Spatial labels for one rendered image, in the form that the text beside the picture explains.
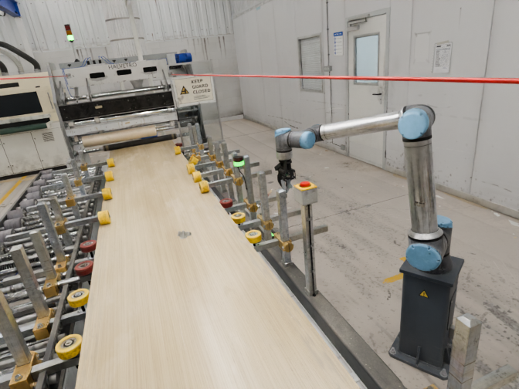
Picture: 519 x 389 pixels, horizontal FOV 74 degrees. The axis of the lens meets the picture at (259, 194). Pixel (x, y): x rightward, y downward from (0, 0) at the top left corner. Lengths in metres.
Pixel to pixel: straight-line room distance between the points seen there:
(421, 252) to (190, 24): 9.72
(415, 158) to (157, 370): 1.25
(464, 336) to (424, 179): 0.86
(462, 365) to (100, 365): 0.98
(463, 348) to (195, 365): 0.70
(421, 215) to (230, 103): 9.60
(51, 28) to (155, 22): 2.51
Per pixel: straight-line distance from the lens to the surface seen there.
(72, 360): 1.41
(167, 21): 10.65
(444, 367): 2.36
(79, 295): 1.60
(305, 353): 1.10
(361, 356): 1.38
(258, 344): 1.14
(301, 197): 1.35
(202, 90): 4.27
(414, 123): 1.56
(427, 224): 1.71
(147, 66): 4.49
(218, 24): 10.94
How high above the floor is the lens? 1.71
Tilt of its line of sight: 22 degrees down
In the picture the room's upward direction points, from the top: 7 degrees counter-clockwise
